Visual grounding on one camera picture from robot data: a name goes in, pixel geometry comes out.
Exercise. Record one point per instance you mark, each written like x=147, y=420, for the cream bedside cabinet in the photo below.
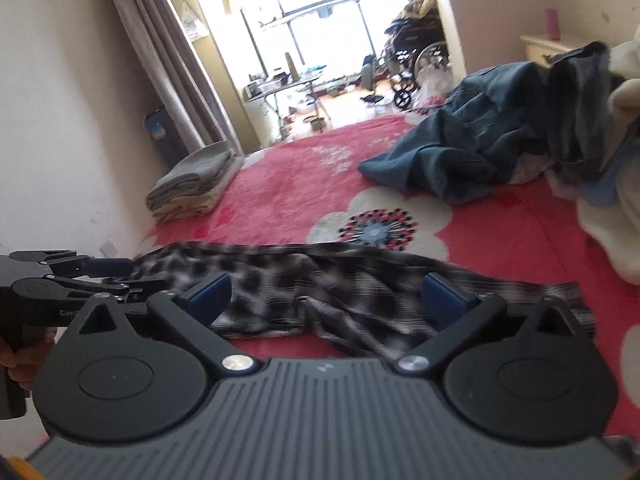
x=540, y=49

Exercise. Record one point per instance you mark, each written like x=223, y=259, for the person's left hand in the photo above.
x=23, y=365

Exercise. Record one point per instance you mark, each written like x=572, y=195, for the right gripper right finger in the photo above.
x=460, y=318

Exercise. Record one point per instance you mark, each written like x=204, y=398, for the red floral bed blanket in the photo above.
x=310, y=192

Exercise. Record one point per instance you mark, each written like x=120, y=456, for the black wheelchair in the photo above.
x=415, y=40

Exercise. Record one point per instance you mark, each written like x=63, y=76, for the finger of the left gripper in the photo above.
x=145, y=287
x=76, y=266

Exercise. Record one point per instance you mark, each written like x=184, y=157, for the folded beige grey clothes stack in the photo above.
x=194, y=187

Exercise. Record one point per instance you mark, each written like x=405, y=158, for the water dispenser with blue bottle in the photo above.
x=165, y=136

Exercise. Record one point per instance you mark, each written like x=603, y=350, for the blue denim jeans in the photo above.
x=474, y=141

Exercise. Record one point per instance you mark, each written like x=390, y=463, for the dark grey garment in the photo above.
x=579, y=84

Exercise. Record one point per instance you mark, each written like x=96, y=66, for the pink cup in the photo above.
x=552, y=24

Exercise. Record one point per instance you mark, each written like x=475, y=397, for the pink plastic bag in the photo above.
x=435, y=85

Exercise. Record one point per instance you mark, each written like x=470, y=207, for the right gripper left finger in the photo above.
x=186, y=319

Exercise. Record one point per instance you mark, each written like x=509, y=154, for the black white plaid shirt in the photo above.
x=365, y=301

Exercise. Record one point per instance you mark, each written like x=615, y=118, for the grey brown curtain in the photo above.
x=176, y=73

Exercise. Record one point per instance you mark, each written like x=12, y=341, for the wall power socket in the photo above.
x=108, y=249

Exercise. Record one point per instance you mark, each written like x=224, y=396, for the folding table with clutter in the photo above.
x=267, y=92

